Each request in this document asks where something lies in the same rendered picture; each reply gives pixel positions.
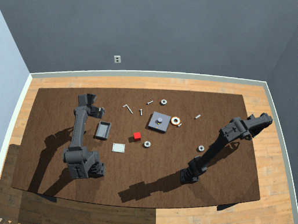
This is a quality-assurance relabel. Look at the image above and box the white open rectangular tray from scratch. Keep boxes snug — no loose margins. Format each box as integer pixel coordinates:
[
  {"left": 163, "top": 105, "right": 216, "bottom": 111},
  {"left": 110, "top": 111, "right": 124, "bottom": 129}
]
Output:
[{"left": 96, "top": 121, "right": 111, "bottom": 140}]

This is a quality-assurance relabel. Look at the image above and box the white flat plate with small holes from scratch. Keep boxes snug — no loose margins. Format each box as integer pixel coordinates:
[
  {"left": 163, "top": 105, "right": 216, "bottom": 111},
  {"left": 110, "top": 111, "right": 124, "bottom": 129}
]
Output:
[{"left": 112, "top": 143, "right": 125, "bottom": 153}]

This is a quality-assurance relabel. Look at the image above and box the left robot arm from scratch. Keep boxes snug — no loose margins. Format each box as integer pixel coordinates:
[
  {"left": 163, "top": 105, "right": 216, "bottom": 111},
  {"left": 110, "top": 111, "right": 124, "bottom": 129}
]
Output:
[{"left": 63, "top": 93, "right": 104, "bottom": 179}]

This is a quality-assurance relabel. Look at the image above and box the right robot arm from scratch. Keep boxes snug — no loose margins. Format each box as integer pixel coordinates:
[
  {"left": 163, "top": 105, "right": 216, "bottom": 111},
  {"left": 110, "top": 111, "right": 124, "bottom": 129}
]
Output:
[{"left": 180, "top": 113, "right": 273, "bottom": 182}]

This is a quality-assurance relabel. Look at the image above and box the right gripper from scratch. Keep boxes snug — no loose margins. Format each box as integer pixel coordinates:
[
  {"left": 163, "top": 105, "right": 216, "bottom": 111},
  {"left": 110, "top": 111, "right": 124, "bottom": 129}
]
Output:
[{"left": 245, "top": 129, "right": 260, "bottom": 140}]

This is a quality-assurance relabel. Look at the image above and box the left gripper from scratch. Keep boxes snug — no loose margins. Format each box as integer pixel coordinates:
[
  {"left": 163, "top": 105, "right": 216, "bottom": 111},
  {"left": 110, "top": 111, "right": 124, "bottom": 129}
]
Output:
[{"left": 88, "top": 107, "right": 105, "bottom": 119}]

